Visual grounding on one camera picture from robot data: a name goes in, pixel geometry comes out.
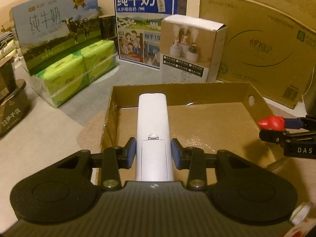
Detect green pasture milk box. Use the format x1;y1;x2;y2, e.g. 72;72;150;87
9;0;101;75

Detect white remote control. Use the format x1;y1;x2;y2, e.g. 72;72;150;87
135;93;174;182

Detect blue milk carton box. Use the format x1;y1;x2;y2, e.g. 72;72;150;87
114;0;187;69

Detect green tissue pack bundle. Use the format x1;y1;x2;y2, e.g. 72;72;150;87
31;40;117;108

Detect upper dark plastic bin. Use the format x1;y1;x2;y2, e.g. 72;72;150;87
0;55;16;102

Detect white humidifier product box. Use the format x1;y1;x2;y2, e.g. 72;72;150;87
160;14;227;84

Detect shallow cardboard tray box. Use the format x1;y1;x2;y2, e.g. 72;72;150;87
100;83;285;171

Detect red toy piece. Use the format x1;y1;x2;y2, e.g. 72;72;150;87
258;116;285;131

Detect dark plastic bin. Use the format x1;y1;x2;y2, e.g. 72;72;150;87
0;79;31;137
0;55;16;102

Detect folded towels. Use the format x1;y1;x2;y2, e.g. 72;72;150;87
0;32;18;59

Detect large cardboard box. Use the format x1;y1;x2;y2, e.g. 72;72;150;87
199;0;315;108

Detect lower dark plastic bin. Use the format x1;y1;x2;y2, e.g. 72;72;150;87
0;79;31;137

